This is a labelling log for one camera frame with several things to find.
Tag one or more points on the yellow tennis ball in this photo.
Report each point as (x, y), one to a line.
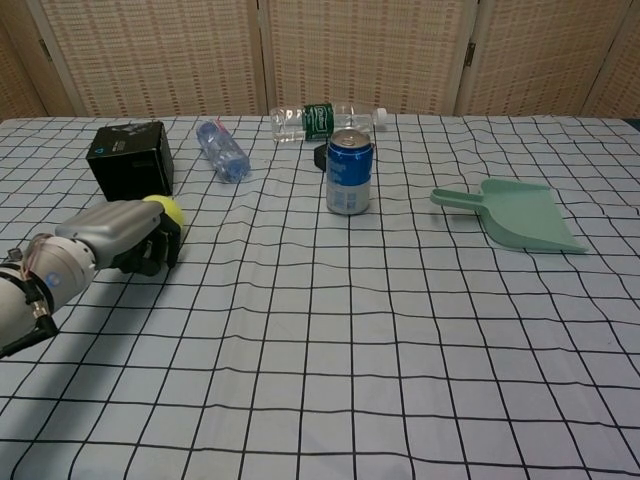
(173, 208)

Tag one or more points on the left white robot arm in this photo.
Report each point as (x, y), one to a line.
(60, 270)

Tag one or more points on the black cardboard box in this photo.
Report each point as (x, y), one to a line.
(132, 167)

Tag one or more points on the small black pouch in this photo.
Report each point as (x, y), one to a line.
(320, 157)

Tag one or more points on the green plastic dustpan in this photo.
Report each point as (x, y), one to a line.
(525, 215)

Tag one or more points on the blue soda can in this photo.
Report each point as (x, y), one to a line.
(349, 175)

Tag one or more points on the clear bottle green label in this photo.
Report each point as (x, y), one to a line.
(318, 121)

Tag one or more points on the clear bottle pink label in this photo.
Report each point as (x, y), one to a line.
(224, 152)

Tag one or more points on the woven folding screen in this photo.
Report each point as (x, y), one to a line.
(165, 55)

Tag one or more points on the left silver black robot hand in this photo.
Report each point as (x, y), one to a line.
(115, 225)

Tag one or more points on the grid-pattern light blue tablecloth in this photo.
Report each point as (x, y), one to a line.
(320, 350)

